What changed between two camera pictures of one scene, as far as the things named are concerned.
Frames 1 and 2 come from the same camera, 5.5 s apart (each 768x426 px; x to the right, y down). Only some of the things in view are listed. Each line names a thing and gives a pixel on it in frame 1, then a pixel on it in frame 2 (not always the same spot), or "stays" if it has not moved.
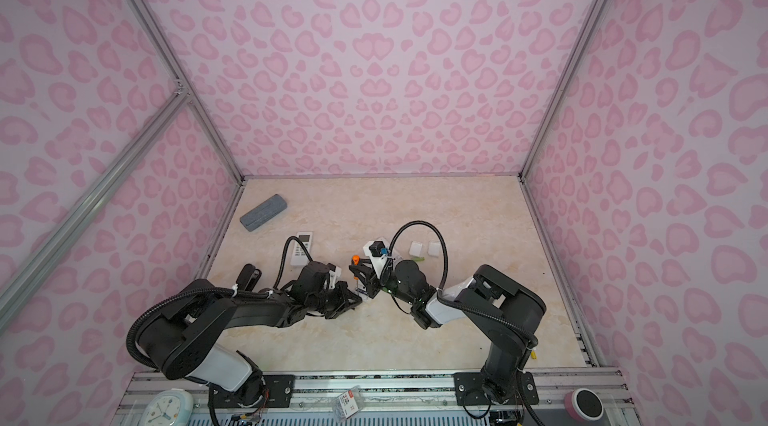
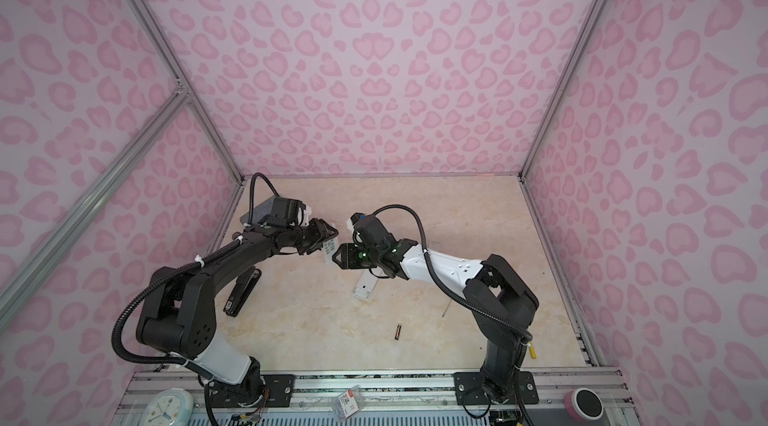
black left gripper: x=345 y=303 -> x=321 y=234
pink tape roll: x=583 y=405 stays
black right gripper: x=371 y=283 -> x=347 y=256
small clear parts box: x=348 y=403 stays
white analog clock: x=172 y=407 stays
